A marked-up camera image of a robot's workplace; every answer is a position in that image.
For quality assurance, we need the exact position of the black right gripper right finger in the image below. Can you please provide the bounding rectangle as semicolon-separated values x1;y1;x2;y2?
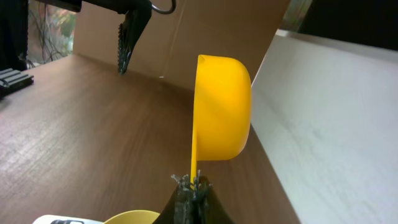
194;174;234;224

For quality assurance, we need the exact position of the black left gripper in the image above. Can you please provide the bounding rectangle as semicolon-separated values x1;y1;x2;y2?
38;0;152;75

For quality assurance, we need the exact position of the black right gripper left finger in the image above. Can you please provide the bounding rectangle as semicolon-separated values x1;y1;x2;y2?
153;174;194;224

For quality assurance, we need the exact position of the yellow plastic measuring scoop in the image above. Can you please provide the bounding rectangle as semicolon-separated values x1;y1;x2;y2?
190;55;252;185

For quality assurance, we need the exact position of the yellow plastic bowl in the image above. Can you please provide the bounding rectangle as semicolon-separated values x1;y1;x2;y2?
104;210;160;224

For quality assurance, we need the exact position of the white digital kitchen scale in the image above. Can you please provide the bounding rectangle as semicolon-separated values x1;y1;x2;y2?
32;215;103;224

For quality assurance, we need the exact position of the brown cardboard board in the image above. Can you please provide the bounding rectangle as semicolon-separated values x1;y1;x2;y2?
73;0;290;90

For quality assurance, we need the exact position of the black ridged base block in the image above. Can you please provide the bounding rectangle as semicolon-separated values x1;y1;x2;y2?
1;68;34;98

